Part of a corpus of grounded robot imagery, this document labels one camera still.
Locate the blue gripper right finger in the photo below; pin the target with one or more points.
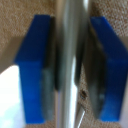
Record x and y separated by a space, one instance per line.
111 70

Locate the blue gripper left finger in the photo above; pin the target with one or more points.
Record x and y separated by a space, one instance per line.
31 70

